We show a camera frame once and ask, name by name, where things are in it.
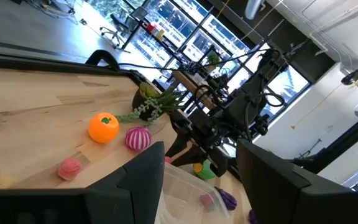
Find purple white striped toy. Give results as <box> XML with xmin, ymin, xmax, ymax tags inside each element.
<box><xmin>124</xmin><ymin>126</ymin><xmax>153</xmax><ymax>152</ymax></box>

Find black ceiling cable reel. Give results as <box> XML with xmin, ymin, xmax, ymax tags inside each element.
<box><xmin>340</xmin><ymin>68</ymin><xmax>358</xmax><ymax>86</ymax></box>

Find purple toy eggplant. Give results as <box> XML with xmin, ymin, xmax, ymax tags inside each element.
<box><xmin>214</xmin><ymin>186</ymin><xmax>238</xmax><ymax>211</ymax></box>

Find small green plant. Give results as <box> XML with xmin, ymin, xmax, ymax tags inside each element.
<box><xmin>206</xmin><ymin>52</ymin><xmax>221</xmax><ymax>66</ymax></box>

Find clear plastic tupperware container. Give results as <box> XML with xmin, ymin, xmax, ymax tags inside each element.
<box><xmin>154</xmin><ymin>161</ymin><xmax>233</xmax><ymax>224</ymax></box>

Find dark green toy vegetable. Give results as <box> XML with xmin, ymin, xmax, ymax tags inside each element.
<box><xmin>193</xmin><ymin>159</ymin><xmax>216</xmax><ymax>180</ymax></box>

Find white ceiling duct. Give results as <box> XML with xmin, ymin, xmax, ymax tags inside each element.
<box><xmin>244</xmin><ymin>0</ymin><xmax>265</xmax><ymax>20</ymax></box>

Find pink toy fruit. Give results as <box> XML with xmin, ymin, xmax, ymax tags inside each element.
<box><xmin>57</xmin><ymin>157</ymin><xmax>82</xmax><ymax>182</ymax></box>
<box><xmin>199</xmin><ymin>193</ymin><xmax>216</xmax><ymax>210</ymax></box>

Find black office chair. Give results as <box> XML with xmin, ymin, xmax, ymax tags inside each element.
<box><xmin>99</xmin><ymin>14</ymin><xmax>131</xmax><ymax>50</ymax></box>

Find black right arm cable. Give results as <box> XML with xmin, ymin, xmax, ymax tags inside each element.
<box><xmin>85</xmin><ymin>48</ymin><xmax>279</xmax><ymax>73</ymax></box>

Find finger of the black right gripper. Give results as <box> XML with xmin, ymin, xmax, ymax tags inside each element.
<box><xmin>169</xmin><ymin>146</ymin><xmax>229</xmax><ymax>178</ymax></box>
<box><xmin>165</xmin><ymin>123</ymin><xmax>195</xmax><ymax>158</ymax></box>

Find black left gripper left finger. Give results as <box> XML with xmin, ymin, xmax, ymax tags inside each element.
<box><xmin>0</xmin><ymin>141</ymin><xmax>166</xmax><ymax>224</ymax></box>

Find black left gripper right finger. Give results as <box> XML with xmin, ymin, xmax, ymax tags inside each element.
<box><xmin>236</xmin><ymin>139</ymin><xmax>358</xmax><ymax>224</ymax></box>

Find black slanted beam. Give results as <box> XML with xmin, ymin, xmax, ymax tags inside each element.
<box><xmin>293</xmin><ymin>105</ymin><xmax>358</xmax><ymax>175</ymax></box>

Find black frame desk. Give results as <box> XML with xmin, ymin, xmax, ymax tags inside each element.
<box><xmin>121</xmin><ymin>6</ymin><xmax>183</xmax><ymax>66</ymax></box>

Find potted succulent plant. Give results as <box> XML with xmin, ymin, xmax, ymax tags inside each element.
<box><xmin>115</xmin><ymin>82</ymin><xmax>186</xmax><ymax>126</ymax></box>

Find orange toy fruit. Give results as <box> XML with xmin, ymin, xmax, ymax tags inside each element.
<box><xmin>88</xmin><ymin>111</ymin><xmax>120</xmax><ymax>144</ymax></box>

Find wooden table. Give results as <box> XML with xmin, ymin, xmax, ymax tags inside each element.
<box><xmin>171</xmin><ymin>70</ymin><xmax>217</xmax><ymax>110</ymax></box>

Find purple toy grapes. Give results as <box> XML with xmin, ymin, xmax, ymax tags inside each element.
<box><xmin>247</xmin><ymin>208</ymin><xmax>259</xmax><ymax>224</ymax></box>

